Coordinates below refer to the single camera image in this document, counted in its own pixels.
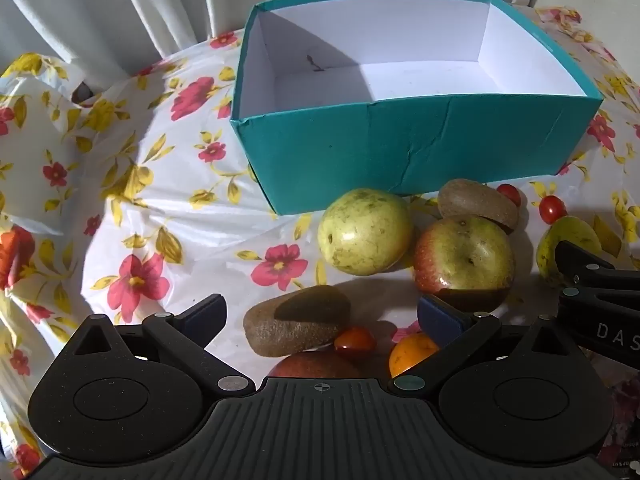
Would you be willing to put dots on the teal cardboard box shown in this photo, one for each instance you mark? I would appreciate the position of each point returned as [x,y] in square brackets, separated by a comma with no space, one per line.
[350,160]

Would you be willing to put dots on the dark red apple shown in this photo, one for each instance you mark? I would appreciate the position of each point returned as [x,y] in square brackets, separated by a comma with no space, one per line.
[315,366]

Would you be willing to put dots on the red cherry tomato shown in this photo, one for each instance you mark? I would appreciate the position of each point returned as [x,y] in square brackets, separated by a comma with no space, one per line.
[552,209]
[509,194]
[355,342]

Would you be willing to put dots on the white curtain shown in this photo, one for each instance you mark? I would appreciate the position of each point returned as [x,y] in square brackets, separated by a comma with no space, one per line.
[150,0]

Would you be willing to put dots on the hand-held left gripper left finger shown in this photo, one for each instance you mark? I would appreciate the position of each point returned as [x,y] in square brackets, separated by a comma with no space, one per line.
[206,316]

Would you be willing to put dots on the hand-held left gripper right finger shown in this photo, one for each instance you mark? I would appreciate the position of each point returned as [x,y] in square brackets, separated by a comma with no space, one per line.
[439,321]

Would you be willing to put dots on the brown kiwi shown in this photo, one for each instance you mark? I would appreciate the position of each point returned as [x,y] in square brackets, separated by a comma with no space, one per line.
[475,202]
[295,322]

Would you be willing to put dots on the red and green apple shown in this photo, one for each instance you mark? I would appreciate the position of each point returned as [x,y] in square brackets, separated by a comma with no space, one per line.
[462,260]

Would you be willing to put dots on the large green guava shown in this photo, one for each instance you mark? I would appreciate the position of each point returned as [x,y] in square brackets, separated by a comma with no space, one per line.
[365,232]

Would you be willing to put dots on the orange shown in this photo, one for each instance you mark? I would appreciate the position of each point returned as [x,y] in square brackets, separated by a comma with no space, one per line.
[411,354]

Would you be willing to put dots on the small green guava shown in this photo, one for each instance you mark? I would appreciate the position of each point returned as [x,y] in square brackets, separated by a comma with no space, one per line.
[560,240]

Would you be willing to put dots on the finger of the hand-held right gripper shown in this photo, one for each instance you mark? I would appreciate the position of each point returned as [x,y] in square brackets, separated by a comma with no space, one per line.
[600,280]

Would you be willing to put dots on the floral plastic tablecloth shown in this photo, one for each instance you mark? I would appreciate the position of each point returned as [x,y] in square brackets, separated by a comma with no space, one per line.
[150,160]

